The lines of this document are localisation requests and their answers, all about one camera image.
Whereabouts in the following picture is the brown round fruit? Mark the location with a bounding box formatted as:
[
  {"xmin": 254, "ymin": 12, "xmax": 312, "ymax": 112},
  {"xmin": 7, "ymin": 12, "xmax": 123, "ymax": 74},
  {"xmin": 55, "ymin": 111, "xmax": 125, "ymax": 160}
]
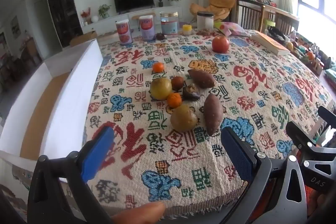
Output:
[{"xmin": 171, "ymin": 76, "xmax": 184, "ymax": 90}]

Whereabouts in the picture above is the dark wrinkled fruit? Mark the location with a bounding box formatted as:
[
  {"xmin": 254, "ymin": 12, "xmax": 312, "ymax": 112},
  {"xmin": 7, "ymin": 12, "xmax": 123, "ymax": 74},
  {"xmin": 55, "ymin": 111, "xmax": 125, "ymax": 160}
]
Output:
[{"xmin": 182, "ymin": 84, "xmax": 201, "ymax": 101}]

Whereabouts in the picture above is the pink can with red picture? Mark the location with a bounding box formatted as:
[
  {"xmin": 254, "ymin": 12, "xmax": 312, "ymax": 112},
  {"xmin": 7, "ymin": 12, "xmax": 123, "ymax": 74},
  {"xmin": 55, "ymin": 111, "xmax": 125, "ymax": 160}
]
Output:
[{"xmin": 116, "ymin": 19, "xmax": 132, "ymax": 45}]

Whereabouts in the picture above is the dark wooden bench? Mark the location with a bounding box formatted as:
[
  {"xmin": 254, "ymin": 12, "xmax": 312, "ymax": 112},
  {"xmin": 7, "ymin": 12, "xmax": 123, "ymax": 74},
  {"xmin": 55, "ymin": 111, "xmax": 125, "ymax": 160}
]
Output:
[{"xmin": 236, "ymin": 0, "xmax": 300, "ymax": 33}]

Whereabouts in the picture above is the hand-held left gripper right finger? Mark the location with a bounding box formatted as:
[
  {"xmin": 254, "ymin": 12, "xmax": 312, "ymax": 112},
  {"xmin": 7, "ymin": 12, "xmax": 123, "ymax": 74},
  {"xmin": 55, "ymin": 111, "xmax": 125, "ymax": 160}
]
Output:
[{"xmin": 218, "ymin": 126, "xmax": 309, "ymax": 224}]

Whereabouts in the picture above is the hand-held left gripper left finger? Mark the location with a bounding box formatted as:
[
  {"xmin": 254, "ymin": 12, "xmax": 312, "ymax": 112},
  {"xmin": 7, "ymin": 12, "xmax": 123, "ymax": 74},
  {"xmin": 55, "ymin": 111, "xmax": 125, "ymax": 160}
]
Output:
[{"xmin": 28, "ymin": 126, "xmax": 116, "ymax": 224}]

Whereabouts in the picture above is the purple sweet potato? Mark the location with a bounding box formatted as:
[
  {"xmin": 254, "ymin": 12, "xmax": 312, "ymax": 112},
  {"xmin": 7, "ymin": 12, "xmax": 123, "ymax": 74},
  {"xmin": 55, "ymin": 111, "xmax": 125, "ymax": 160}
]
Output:
[
  {"xmin": 188, "ymin": 69, "xmax": 216, "ymax": 88},
  {"xmin": 203, "ymin": 93, "xmax": 224, "ymax": 136}
]

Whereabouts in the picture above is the pink and purple can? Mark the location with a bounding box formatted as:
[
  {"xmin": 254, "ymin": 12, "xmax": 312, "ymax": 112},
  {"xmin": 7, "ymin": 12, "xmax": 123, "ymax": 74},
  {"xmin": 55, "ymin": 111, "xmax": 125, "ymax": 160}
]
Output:
[{"xmin": 139, "ymin": 15, "xmax": 155, "ymax": 41}]

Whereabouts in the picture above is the red flower arrangement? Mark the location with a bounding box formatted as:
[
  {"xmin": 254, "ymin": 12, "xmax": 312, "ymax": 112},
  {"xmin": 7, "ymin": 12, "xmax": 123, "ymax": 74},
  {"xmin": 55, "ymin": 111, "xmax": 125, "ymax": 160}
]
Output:
[{"xmin": 80, "ymin": 7, "xmax": 91, "ymax": 26}]

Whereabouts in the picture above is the row of small colourful items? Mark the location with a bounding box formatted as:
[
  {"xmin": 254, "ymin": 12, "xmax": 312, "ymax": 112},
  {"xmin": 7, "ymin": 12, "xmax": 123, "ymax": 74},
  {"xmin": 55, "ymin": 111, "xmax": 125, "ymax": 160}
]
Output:
[{"xmin": 286, "ymin": 30, "xmax": 336, "ymax": 75}]

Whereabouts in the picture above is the brown cardboard box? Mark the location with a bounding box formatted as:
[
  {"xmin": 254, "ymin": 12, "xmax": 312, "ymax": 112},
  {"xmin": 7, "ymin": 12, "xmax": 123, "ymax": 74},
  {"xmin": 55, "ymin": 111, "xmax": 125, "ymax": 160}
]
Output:
[{"xmin": 70, "ymin": 31, "xmax": 97, "ymax": 46}]

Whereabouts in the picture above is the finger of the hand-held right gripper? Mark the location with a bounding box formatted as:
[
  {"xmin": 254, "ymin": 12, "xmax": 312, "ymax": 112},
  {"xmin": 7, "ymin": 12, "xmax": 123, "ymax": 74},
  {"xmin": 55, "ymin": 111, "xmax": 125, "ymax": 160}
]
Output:
[
  {"xmin": 317, "ymin": 106, "xmax": 336, "ymax": 126},
  {"xmin": 286, "ymin": 121, "xmax": 319, "ymax": 147}
]

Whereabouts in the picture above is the clear jar with blue label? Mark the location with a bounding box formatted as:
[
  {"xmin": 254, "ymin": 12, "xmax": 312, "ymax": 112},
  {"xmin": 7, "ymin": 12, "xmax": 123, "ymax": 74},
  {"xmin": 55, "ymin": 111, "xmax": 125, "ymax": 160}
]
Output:
[{"xmin": 160, "ymin": 12, "xmax": 179, "ymax": 35}]

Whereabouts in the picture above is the yellow-green pear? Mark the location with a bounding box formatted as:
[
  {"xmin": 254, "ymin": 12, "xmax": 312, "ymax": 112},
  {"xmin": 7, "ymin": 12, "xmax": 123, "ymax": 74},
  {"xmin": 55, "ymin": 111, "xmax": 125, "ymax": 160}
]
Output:
[
  {"xmin": 170, "ymin": 105, "xmax": 198, "ymax": 132},
  {"xmin": 150, "ymin": 78, "xmax": 173, "ymax": 100}
]

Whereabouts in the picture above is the red apple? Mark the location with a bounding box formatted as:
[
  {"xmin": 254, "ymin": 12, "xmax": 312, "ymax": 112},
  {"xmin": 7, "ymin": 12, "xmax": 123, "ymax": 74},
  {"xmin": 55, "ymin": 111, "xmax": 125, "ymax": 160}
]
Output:
[{"xmin": 212, "ymin": 35, "xmax": 229, "ymax": 53}]

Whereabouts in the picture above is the tall black display cabinet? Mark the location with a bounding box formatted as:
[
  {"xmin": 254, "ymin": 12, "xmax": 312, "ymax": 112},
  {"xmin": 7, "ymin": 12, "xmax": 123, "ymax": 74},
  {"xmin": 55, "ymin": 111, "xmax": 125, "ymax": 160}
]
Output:
[{"xmin": 45, "ymin": 0, "xmax": 84, "ymax": 48}]

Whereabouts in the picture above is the white cardboard box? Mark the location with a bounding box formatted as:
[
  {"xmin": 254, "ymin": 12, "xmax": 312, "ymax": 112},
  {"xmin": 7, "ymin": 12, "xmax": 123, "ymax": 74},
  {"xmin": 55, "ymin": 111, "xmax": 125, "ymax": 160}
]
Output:
[{"xmin": 0, "ymin": 39, "xmax": 104, "ymax": 190}]

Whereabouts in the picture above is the orange cushioned round chair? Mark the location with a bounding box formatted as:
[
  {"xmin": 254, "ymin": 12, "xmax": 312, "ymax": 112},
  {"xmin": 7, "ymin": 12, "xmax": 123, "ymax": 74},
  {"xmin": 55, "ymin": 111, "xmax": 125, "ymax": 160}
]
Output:
[{"xmin": 189, "ymin": 0, "xmax": 236, "ymax": 22}]

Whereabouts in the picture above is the colourful plastic bag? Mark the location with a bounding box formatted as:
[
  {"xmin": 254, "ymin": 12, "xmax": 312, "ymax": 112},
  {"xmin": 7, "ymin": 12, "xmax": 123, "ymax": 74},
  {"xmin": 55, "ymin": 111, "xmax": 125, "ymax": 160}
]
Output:
[{"xmin": 214, "ymin": 21, "xmax": 248, "ymax": 37}]

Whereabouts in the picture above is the white television cabinet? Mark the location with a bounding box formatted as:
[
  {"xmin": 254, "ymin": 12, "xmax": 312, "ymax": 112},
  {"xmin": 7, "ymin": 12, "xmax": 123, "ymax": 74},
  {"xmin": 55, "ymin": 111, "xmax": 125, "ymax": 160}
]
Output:
[{"xmin": 81, "ymin": 6, "xmax": 184, "ymax": 37}]

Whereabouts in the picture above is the yellow paperback book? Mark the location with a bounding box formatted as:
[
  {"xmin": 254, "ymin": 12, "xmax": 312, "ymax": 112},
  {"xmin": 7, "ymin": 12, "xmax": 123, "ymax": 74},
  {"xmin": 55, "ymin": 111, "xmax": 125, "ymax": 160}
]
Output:
[{"xmin": 251, "ymin": 31, "xmax": 290, "ymax": 56}]

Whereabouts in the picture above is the green plant in white pot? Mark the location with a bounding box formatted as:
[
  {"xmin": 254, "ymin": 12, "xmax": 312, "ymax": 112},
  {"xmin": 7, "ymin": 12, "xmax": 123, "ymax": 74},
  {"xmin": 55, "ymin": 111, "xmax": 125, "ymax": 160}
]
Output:
[{"xmin": 98, "ymin": 4, "xmax": 111, "ymax": 19}]

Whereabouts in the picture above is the clear jar with black lid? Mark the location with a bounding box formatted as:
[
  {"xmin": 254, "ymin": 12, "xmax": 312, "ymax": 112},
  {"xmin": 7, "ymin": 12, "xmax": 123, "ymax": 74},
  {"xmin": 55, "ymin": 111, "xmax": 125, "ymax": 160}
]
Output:
[{"xmin": 197, "ymin": 11, "xmax": 214, "ymax": 30}]

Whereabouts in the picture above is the printed woven tablecloth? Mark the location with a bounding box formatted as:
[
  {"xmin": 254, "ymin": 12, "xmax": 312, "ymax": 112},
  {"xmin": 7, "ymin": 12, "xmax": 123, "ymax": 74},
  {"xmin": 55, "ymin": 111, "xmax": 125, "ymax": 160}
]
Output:
[{"xmin": 83, "ymin": 27, "xmax": 336, "ymax": 216}]

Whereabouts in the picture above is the person's left hand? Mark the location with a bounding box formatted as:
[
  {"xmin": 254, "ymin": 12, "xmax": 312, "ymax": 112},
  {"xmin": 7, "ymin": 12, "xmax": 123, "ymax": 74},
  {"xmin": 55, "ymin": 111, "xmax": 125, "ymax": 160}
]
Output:
[{"xmin": 110, "ymin": 201, "xmax": 166, "ymax": 224}]

